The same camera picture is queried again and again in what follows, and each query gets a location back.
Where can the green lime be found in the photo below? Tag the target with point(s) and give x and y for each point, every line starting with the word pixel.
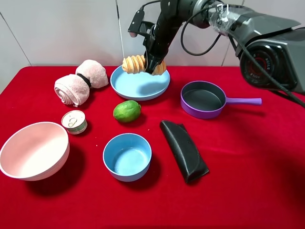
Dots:
pixel 127 111

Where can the large blue plate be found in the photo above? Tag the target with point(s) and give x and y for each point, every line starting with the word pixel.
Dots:
pixel 140 86

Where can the ridged bread loaf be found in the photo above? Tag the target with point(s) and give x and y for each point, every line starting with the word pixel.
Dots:
pixel 136 64

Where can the rolled pink towel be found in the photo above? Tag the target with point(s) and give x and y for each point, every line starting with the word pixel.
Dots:
pixel 74 89

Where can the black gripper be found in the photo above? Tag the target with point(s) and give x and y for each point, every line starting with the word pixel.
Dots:
pixel 157 46

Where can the pink bowl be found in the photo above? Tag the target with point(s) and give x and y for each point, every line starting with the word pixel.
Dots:
pixel 35 152

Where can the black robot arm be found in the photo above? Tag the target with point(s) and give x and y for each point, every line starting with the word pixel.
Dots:
pixel 271 50

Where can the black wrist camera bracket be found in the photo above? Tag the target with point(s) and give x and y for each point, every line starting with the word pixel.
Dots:
pixel 139 26

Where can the purple toy saucepan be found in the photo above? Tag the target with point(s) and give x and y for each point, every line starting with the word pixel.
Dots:
pixel 205 100

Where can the black glasses case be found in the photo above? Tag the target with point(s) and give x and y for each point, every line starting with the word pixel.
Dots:
pixel 184 150

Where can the red tablecloth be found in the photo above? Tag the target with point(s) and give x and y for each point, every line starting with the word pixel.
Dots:
pixel 255 154

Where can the small tin can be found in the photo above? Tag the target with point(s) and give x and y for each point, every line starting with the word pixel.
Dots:
pixel 74 122

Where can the small blue bowl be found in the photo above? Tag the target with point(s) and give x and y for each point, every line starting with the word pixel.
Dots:
pixel 127 157

